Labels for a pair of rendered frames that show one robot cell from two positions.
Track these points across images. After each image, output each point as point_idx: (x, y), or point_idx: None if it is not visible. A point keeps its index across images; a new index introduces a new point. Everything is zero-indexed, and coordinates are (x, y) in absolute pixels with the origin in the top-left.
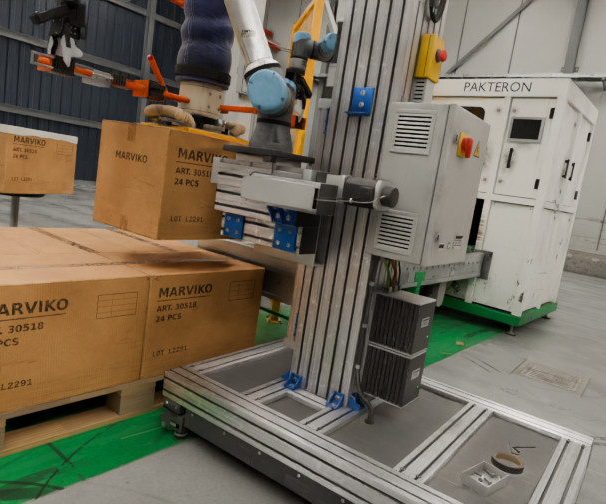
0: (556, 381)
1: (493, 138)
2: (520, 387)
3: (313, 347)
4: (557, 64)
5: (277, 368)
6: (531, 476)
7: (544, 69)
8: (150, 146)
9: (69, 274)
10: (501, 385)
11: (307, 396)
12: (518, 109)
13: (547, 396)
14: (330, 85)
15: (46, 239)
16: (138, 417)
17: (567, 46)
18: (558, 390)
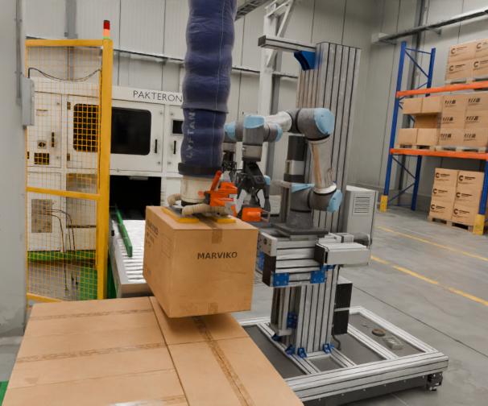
0: (256, 282)
1: (160, 133)
2: (258, 294)
3: (309, 327)
4: (60, 29)
5: (266, 352)
6: (386, 333)
7: (50, 31)
8: (239, 244)
9: (256, 366)
10: (254, 297)
11: (314, 354)
12: (174, 113)
13: (271, 292)
14: (293, 173)
15: (99, 359)
16: None
17: (65, 15)
18: (266, 287)
